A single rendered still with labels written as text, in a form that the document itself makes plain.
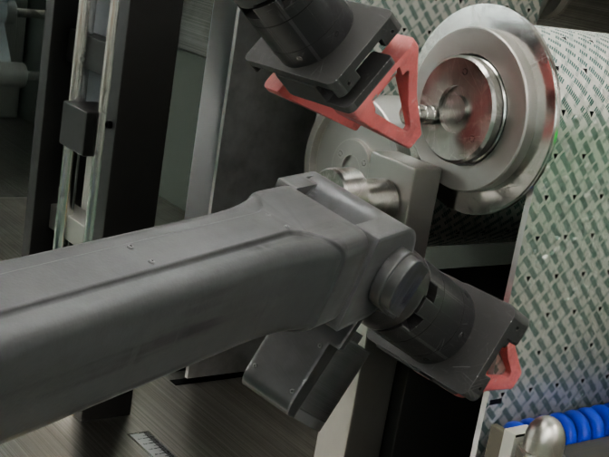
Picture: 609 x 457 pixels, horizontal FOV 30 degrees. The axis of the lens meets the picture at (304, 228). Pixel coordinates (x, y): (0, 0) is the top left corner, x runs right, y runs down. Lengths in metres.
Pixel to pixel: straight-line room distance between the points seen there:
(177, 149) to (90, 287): 1.37
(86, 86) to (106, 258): 0.62
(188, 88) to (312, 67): 1.03
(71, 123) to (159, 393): 0.28
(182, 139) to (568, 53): 1.04
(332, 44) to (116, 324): 0.35
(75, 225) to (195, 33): 0.72
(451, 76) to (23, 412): 0.47
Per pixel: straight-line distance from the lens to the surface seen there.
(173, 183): 1.80
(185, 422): 1.07
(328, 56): 0.74
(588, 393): 0.91
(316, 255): 0.55
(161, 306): 0.45
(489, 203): 0.80
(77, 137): 1.02
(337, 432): 0.87
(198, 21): 1.74
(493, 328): 0.74
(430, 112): 0.80
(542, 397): 0.87
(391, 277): 0.61
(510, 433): 0.78
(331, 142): 0.94
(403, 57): 0.74
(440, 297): 0.72
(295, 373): 0.66
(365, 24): 0.74
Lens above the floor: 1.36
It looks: 15 degrees down
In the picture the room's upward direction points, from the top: 9 degrees clockwise
